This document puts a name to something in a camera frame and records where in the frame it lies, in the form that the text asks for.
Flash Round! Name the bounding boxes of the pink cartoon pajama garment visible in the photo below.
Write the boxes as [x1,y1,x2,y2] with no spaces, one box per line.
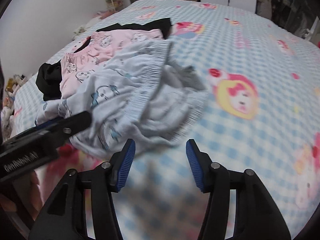
[60,29,163,99]

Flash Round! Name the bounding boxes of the black garment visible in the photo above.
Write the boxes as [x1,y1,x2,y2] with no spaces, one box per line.
[35,18,172,101]

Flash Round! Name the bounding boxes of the light blue cartoon pajama pants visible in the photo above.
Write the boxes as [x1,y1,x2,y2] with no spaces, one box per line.
[35,40,208,159]

